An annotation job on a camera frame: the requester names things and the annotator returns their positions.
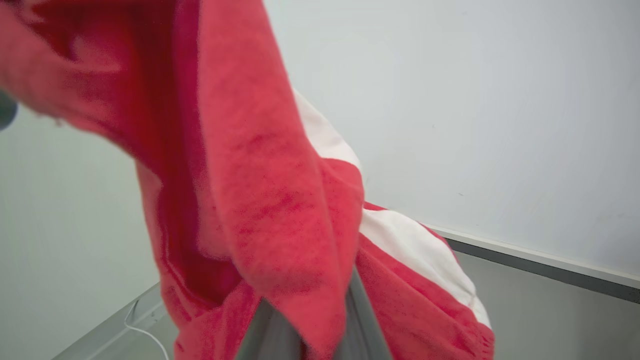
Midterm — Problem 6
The dark grey round object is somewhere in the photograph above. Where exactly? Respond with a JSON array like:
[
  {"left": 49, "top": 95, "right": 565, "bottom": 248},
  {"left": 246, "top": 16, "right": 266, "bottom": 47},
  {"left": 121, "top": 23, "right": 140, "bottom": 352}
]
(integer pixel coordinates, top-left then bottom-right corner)
[{"left": 0, "top": 90, "right": 19, "bottom": 132}]

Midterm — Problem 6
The thin white cable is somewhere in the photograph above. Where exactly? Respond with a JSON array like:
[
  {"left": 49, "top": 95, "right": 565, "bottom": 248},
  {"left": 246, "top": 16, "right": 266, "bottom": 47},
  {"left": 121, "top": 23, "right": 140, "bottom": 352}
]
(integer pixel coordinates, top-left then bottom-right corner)
[{"left": 124, "top": 300, "right": 171, "bottom": 360}]

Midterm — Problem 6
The red and white towel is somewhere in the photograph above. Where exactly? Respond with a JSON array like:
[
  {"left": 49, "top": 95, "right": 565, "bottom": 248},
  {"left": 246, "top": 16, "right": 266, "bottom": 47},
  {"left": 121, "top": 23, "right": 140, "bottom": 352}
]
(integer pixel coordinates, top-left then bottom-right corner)
[{"left": 0, "top": 0, "right": 496, "bottom": 360}]

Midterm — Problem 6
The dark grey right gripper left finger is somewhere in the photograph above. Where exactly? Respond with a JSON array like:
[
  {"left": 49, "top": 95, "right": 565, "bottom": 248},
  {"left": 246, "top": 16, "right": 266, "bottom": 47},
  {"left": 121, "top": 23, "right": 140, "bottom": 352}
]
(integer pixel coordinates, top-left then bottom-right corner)
[{"left": 235, "top": 298, "right": 304, "bottom": 360}]

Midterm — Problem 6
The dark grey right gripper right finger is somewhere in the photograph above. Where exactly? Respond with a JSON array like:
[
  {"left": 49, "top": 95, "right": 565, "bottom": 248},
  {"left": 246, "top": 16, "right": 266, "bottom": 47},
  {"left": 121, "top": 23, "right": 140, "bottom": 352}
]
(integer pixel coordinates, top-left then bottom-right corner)
[{"left": 334, "top": 266, "right": 393, "bottom": 360}]

